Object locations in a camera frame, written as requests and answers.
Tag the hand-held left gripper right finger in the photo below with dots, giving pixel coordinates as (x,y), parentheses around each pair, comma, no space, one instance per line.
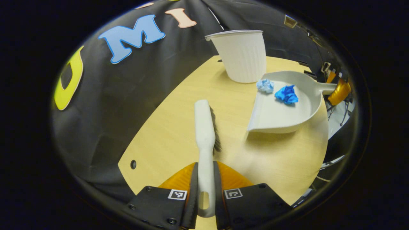
(220,204)

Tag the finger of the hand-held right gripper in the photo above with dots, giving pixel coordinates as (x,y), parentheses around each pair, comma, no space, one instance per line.
(331,77)
(340,92)

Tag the wooden desktop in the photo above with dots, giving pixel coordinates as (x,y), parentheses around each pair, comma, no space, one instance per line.
(262,156)

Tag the white ribbed garbage bin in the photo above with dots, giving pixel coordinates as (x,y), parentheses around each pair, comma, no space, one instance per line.
(244,57)

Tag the black backdrop cloth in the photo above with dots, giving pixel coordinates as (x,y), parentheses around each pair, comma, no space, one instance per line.
(127,95)

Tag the white dustpan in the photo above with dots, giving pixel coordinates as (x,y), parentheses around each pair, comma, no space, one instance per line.
(278,118)

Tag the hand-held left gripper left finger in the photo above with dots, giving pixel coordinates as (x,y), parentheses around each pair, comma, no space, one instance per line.
(192,204)

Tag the small framed wall picture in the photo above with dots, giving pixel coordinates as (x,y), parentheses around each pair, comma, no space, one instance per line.
(290,21)

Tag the dark blue paper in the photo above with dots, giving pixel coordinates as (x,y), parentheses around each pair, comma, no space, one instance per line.
(286,95)

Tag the small white broom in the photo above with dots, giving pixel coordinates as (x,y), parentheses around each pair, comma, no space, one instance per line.
(204,134)

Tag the light blue paper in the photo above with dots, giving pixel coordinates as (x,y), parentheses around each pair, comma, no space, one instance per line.
(265,86)

